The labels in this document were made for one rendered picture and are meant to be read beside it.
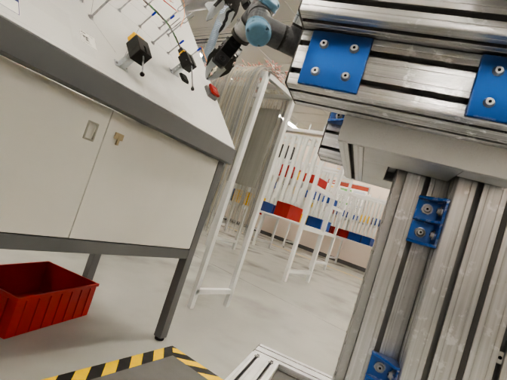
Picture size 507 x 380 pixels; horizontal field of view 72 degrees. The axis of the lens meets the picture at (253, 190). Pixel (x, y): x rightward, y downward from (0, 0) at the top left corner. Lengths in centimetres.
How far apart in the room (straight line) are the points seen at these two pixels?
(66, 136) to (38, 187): 15
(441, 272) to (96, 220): 94
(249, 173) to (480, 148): 191
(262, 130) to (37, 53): 172
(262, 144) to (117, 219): 141
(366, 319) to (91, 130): 86
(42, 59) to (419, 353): 97
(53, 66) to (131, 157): 36
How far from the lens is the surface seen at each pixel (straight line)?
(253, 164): 240
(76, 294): 161
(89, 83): 104
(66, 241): 115
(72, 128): 108
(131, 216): 126
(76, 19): 117
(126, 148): 118
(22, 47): 97
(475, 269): 67
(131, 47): 113
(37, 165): 105
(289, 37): 113
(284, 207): 431
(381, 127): 62
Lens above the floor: 65
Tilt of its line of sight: 3 degrees up
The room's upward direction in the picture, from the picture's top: 18 degrees clockwise
